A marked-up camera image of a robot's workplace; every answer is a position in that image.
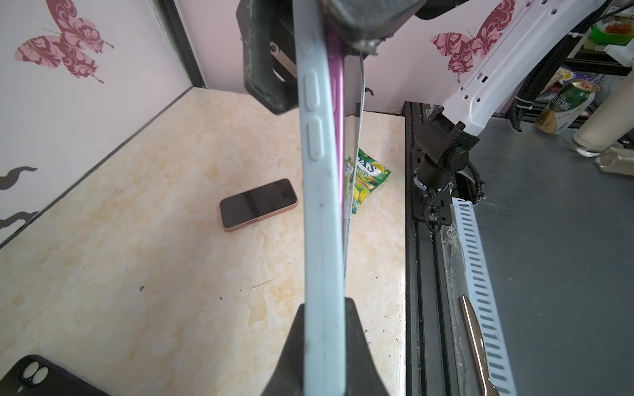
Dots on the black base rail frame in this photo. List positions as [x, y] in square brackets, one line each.
[430, 363]

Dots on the green yellow candy bag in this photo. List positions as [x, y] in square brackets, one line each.
[362, 178]

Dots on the wooden knife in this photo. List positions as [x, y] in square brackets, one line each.
[477, 344]

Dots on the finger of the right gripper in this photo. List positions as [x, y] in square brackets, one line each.
[364, 24]
[269, 53]

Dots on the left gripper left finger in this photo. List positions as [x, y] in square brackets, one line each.
[287, 378]

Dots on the white perforated cable tray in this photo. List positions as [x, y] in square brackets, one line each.
[480, 295]

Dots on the black phone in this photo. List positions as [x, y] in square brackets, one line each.
[322, 198]
[257, 204]

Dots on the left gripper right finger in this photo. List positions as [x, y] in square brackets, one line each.
[362, 376]

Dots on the black phone case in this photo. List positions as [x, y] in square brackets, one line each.
[35, 375]

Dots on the green drink can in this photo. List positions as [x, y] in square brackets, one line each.
[567, 106]

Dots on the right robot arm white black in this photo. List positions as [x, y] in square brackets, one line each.
[509, 44]

